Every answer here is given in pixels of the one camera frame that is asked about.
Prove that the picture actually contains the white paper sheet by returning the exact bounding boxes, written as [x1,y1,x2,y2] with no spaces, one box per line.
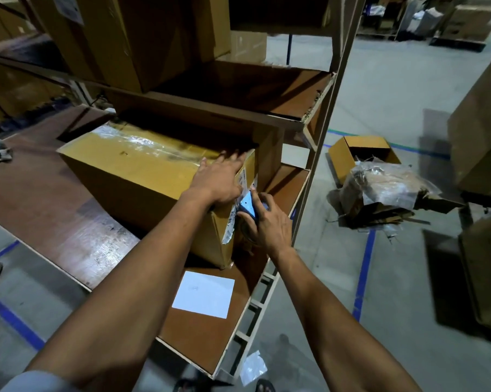
[171,271,236,320]

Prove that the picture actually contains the wooden shelf rack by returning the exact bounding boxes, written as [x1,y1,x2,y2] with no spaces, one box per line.
[0,0,367,382]

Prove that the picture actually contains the person's left forearm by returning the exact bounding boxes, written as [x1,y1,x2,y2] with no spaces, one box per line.
[25,188,216,392]

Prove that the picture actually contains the large brown cardboard box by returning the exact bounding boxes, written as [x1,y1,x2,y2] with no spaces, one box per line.
[27,0,232,94]

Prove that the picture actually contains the light grey shirt sleeve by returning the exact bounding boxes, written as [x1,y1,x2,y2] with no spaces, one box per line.
[7,370,85,392]

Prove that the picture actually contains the blue tape dispenser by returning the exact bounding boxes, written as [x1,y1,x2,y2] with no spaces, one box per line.
[236,188,271,241]

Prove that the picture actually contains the person's right forearm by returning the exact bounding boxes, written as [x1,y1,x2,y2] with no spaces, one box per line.
[265,245,422,392]

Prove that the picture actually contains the taped brown cardboard box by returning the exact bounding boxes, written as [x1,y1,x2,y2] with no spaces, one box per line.
[56,121,285,270]

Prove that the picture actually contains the small white paper scrap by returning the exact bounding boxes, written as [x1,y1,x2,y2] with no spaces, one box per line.
[239,350,268,388]

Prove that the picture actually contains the plastic-wrapped cardboard scrap pile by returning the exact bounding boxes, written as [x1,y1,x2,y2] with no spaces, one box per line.
[338,158,466,232]

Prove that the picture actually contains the person's right hand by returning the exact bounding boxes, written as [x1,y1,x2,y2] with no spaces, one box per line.
[237,192,296,258]

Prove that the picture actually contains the printed brown cardboard box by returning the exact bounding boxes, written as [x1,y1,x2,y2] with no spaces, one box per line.
[440,4,491,42]

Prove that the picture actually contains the pale cardboard box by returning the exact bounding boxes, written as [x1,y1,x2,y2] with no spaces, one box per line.
[229,30,268,64]

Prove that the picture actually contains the person's left hand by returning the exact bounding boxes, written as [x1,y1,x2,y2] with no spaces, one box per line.
[188,150,257,209]

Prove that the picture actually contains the open empty cardboard box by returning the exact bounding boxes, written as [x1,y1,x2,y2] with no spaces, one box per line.
[328,135,402,189]

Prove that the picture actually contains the tall brown cardboard box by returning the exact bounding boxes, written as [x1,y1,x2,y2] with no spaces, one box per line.
[447,44,491,201]

